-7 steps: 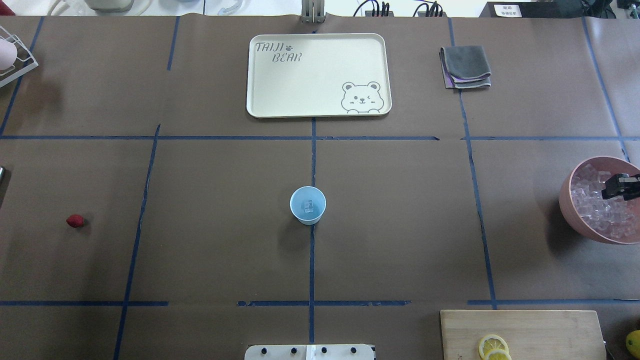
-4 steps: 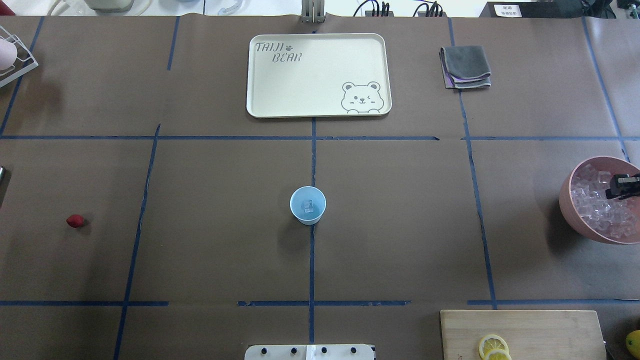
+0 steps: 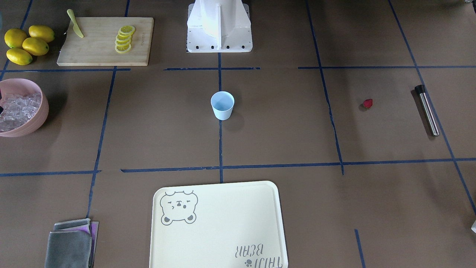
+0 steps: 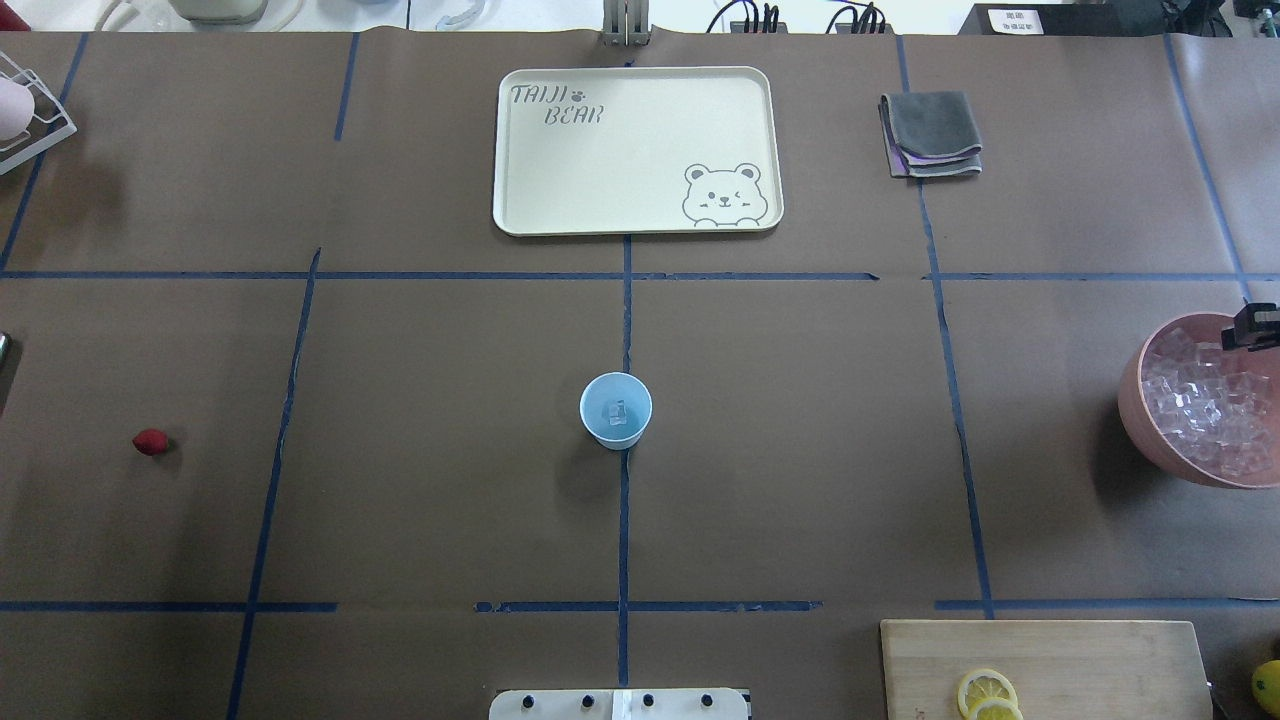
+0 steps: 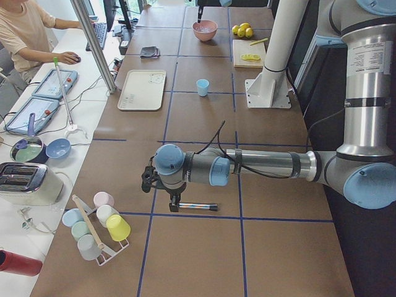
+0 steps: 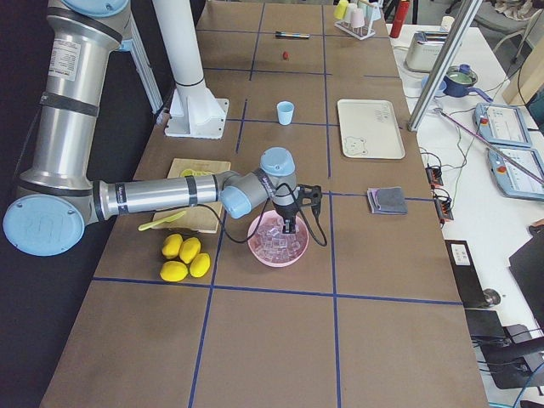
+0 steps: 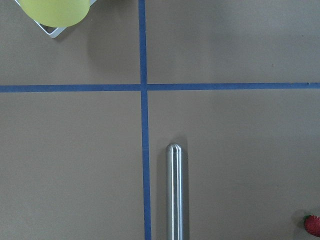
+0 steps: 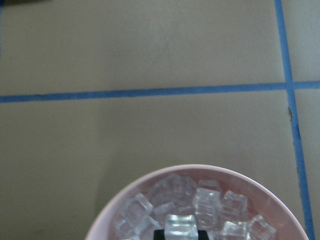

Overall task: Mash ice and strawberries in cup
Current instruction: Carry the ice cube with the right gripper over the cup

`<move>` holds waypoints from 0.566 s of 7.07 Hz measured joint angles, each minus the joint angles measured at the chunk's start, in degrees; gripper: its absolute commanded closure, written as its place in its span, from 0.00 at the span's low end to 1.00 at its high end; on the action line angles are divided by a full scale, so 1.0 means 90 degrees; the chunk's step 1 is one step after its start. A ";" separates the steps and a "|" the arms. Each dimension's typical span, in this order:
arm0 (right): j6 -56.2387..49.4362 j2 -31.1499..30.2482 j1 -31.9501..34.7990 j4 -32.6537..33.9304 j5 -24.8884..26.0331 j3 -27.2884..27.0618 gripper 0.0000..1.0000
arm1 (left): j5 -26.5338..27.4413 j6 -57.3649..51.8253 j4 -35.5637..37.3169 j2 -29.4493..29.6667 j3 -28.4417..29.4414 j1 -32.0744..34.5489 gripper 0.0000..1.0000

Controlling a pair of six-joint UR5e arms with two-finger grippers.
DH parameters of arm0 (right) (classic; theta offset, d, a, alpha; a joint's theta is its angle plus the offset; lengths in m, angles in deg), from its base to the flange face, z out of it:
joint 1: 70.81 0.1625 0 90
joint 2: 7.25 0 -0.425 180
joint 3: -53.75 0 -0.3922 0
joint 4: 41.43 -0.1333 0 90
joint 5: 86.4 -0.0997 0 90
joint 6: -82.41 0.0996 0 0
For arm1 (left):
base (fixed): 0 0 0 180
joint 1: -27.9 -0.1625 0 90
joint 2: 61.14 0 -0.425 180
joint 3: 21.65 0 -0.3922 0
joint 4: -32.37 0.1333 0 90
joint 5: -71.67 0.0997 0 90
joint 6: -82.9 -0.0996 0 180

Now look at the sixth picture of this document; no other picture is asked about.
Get pink bowl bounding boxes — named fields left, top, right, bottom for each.
left=247, top=210, right=309, bottom=268

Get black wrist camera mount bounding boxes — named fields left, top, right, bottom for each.
left=297, top=184, right=322, bottom=217

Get blue teach pendant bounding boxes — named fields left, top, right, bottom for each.
left=473, top=103, right=532, bottom=148
left=488, top=145, right=543, bottom=201

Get blue bowl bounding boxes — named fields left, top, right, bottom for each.
left=420, top=76, right=446, bottom=98

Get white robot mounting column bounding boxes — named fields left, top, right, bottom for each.
left=153, top=1, right=230, bottom=139

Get aluminium frame post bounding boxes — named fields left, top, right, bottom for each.
left=407, top=0, right=483, bottom=132

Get cream toaster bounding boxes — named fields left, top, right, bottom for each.
left=405, top=31, right=448, bottom=72

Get yellow lemon slices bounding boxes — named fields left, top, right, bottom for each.
left=179, top=168, right=212, bottom=177

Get blue saucepan with lid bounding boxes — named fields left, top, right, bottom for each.
left=444, top=64, right=492, bottom=103

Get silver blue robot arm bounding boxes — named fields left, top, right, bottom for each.
left=3, top=1, right=302, bottom=257

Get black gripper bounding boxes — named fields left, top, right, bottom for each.
left=274, top=200, right=300, bottom=234

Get white plastic cup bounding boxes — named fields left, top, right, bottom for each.
left=343, top=3, right=358, bottom=24

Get wooden cutting board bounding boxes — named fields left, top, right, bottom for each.
left=153, top=158, right=231, bottom=234

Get yellow plastic cup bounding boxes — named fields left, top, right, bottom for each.
left=333, top=0, right=349, bottom=20

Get white wire cup rack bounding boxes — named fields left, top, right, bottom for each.
left=333, top=0, right=383, bottom=40

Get pink plastic cup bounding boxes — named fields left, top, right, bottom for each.
left=349, top=8, right=365, bottom=30

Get cream tray with bear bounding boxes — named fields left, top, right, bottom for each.
left=337, top=99, right=405, bottom=160

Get yellow green plastic knife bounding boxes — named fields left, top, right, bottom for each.
left=138, top=211, right=186, bottom=231

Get red bottle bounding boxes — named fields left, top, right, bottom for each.
left=389, top=0, right=411, bottom=38

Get light blue plastic cup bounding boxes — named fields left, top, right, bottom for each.
left=276, top=100, right=294, bottom=126

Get clear ice cubes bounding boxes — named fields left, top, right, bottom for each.
left=252, top=221, right=307, bottom=264

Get metal reacher grabber stick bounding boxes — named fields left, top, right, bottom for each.
left=433, top=108, right=543, bottom=184

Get grey folded cloth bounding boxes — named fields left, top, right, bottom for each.
left=367, top=186, right=408, bottom=215

